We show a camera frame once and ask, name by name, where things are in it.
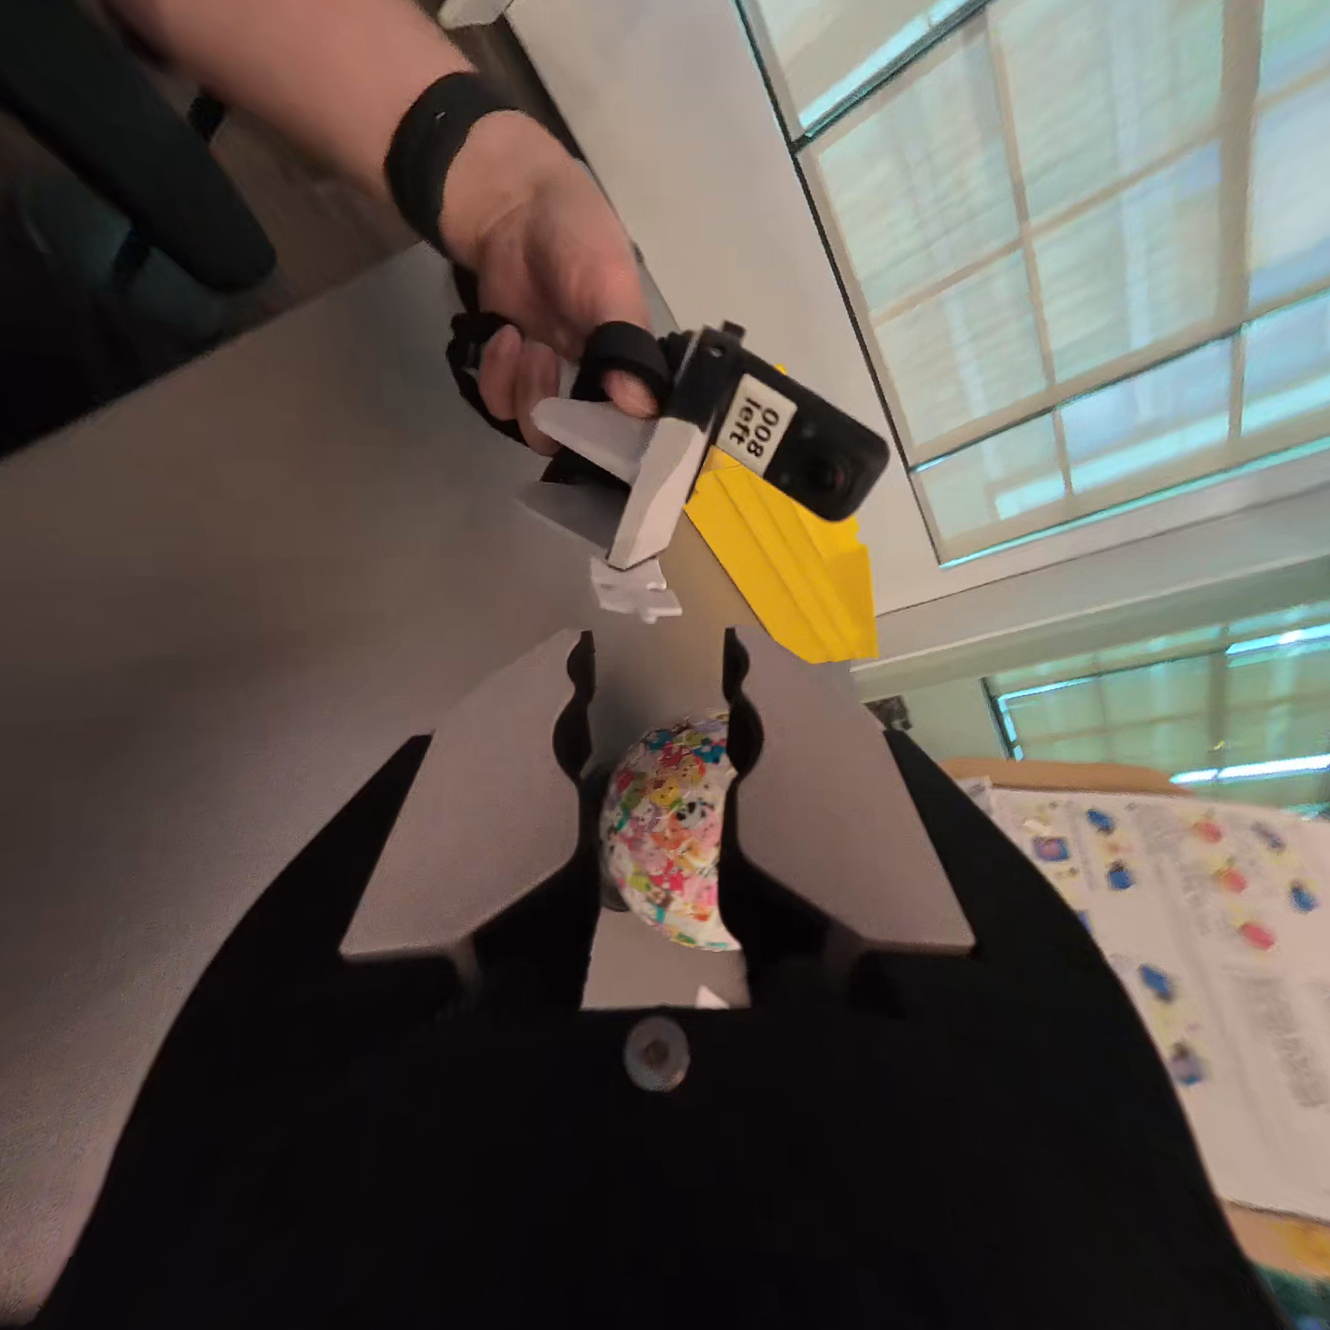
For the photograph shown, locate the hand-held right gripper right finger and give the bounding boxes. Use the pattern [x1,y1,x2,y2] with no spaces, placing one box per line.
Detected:
[721,626,979,954]

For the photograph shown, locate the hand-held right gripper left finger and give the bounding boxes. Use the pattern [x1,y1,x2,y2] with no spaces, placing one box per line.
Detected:
[341,629,607,965]

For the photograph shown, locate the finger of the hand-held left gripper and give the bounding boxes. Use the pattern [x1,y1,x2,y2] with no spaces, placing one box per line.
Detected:
[605,416,721,574]
[518,395,667,566]

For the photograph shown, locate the colourful puzzle piece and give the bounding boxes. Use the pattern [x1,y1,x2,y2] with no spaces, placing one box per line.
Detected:
[589,555,684,626]

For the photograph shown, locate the colourful puzzle ball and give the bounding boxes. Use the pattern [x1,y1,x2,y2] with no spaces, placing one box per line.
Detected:
[599,712,743,954]

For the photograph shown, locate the person's left hand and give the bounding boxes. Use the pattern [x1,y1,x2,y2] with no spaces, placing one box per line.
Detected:
[442,110,667,460]

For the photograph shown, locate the yellow plastic bin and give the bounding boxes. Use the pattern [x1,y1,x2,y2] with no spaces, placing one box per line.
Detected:
[681,463,881,666]

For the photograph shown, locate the brown cardboard box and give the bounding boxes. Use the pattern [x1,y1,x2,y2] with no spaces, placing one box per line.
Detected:
[938,756,1188,799]

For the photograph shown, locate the large gridded window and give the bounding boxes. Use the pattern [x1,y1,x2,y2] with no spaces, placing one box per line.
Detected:
[737,0,1330,815]

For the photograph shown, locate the printed instruction sheet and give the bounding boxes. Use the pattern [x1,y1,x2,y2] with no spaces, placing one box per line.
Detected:
[965,778,1330,1228]

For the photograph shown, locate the black wrist band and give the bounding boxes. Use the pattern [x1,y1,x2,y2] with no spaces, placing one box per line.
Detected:
[382,72,526,264]

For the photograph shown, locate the black office chair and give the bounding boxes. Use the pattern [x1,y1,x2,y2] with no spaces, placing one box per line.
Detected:
[0,0,277,306]

